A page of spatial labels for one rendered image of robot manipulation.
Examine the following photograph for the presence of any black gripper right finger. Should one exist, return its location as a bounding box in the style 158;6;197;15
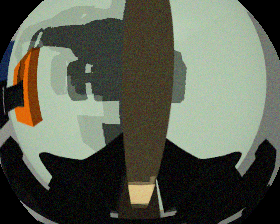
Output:
157;137;241;213

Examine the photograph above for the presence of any long brown wooden rail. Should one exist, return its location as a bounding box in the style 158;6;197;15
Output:
121;0;175;208

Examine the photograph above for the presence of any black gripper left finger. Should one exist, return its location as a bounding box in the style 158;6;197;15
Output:
39;133;127;214

